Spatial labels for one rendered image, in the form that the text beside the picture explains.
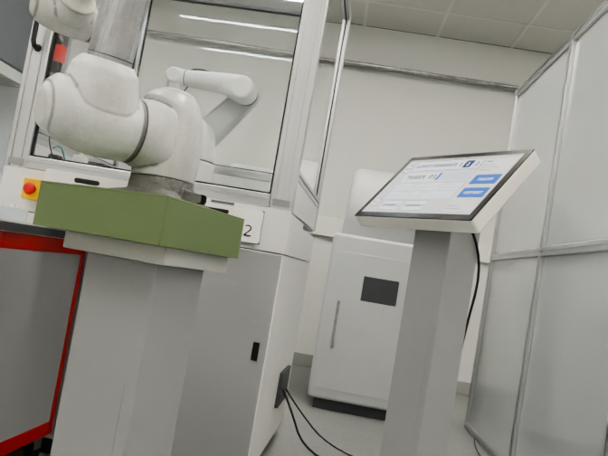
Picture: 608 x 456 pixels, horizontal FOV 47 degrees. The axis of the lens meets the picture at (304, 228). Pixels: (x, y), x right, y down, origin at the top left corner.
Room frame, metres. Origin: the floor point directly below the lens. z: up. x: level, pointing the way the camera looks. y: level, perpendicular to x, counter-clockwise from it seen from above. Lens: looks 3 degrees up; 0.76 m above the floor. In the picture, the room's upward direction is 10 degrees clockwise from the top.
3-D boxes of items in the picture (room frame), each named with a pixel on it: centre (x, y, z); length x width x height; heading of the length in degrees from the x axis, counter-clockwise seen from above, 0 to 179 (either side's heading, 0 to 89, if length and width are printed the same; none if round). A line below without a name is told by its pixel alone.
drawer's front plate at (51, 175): (2.02, 0.63, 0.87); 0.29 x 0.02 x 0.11; 84
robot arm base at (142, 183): (1.66, 0.34, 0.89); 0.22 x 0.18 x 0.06; 63
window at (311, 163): (2.76, 0.02, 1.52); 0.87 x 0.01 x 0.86; 174
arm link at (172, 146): (1.66, 0.37, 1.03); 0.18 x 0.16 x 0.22; 130
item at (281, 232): (2.81, 0.50, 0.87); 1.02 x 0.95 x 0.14; 84
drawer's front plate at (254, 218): (2.30, 0.28, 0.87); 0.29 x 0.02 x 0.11; 84
